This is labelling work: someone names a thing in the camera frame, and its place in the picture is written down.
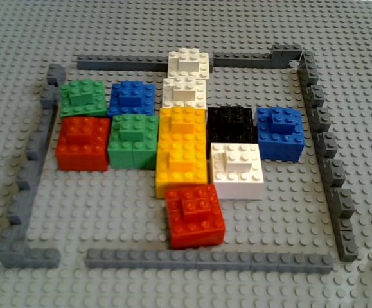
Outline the yellow lego cube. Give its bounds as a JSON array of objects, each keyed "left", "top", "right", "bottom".
[
  {"left": 158, "top": 107, "right": 208, "bottom": 145},
  {"left": 155, "top": 141, "right": 209, "bottom": 199}
]

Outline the red lego cube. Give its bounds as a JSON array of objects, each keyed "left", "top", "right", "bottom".
[
  {"left": 164, "top": 183, "right": 227, "bottom": 250},
  {"left": 55, "top": 115, "right": 111, "bottom": 173}
]

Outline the grey studded lego baseplate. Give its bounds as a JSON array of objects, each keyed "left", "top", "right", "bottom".
[{"left": 0, "top": 0, "right": 372, "bottom": 308}]

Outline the white lego cube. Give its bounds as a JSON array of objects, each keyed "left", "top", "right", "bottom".
[
  {"left": 167, "top": 47, "right": 211, "bottom": 80},
  {"left": 209, "top": 142, "right": 265, "bottom": 201},
  {"left": 161, "top": 76, "right": 208, "bottom": 110}
]

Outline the blue lego cube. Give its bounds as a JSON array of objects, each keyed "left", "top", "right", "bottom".
[
  {"left": 107, "top": 80, "right": 157, "bottom": 118},
  {"left": 256, "top": 106, "right": 306, "bottom": 163}
]

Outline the dark grey wall brick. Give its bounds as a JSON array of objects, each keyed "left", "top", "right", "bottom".
[
  {"left": 76, "top": 53, "right": 170, "bottom": 72},
  {"left": 297, "top": 51, "right": 321, "bottom": 87},
  {"left": 85, "top": 248, "right": 335, "bottom": 274},
  {"left": 334, "top": 218, "right": 360, "bottom": 263},
  {"left": 46, "top": 63, "right": 67, "bottom": 87},
  {"left": 321, "top": 158, "right": 348, "bottom": 189},
  {"left": 26, "top": 107, "right": 58, "bottom": 162},
  {"left": 16, "top": 159, "right": 46, "bottom": 191},
  {"left": 211, "top": 51, "right": 272, "bottom": 69},
  {"left": 316, "top": 130, "right": 340, "bottom": 160},
  {"left": 305, "top": 84, "right": 327, "bottom": 109},
  {"left": 329, "top": 187, "right": 356, "bottom": 221},
  {"left": 39, "top": 84, "right": 60, "bottom": 109},
  {"left": 310, "top": 107, "right": 332, "bottom": 133},
  {"left": 6, "top": 189, "right": 36, "bottom": 226},
  {"left": 0, "top": 224, "right": 62, "bottom": 270},
  {"left": 270, "top": 43, "right": 303, "bottom": 69}
]

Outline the black lego cube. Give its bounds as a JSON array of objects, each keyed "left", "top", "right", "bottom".
[{"left": 206, "top": 105, "right": 259, "bottom": 160}]

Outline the green lego cube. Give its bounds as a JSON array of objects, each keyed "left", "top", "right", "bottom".
[
  {"left": 58, "top": 78, "right": 109, "bottom": 118},
  {"left": 107, "top": 114, "right": 159, "bottom": 170}
]

